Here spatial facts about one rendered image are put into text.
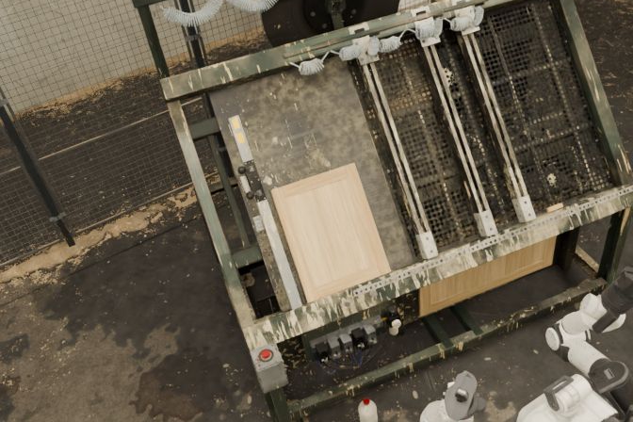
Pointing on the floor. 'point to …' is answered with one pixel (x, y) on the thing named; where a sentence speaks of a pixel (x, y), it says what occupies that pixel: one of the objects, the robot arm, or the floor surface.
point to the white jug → (367, 411)
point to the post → (281, 405)
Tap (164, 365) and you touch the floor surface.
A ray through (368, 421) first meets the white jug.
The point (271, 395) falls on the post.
